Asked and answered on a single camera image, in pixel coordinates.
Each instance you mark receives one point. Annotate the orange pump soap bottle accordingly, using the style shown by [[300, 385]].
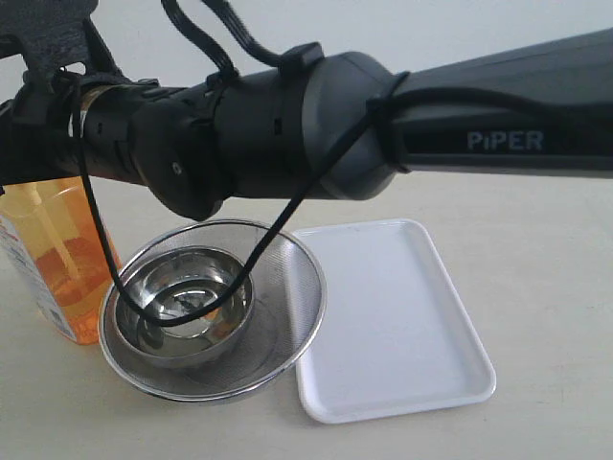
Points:
[[49, 236]]

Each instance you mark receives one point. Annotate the white rectangular plastic tray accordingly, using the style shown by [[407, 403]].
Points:
[[395, 338]]

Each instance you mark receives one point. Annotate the small stainless steel bowl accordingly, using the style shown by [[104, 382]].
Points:
[[173, 284]]

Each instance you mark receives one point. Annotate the steel mesh colander basket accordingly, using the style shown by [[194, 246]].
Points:
[[233, 352]]

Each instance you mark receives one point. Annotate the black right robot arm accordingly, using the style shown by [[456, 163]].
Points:
[[308, 126]]

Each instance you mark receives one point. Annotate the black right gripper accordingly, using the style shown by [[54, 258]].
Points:
[[49, 36]]

